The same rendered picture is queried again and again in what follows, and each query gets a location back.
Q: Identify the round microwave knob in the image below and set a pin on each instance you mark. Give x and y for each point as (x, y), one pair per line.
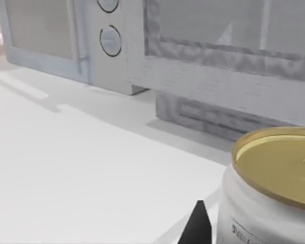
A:
(107, 4)
(110, 40)

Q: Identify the white can with gold lid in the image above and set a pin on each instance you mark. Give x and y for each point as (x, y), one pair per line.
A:
(264, 193)

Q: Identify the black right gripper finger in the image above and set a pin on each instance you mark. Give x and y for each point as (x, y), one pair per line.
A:
(199, 226)

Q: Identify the pale microwave oven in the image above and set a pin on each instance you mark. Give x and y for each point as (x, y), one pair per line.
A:
(66, 43)

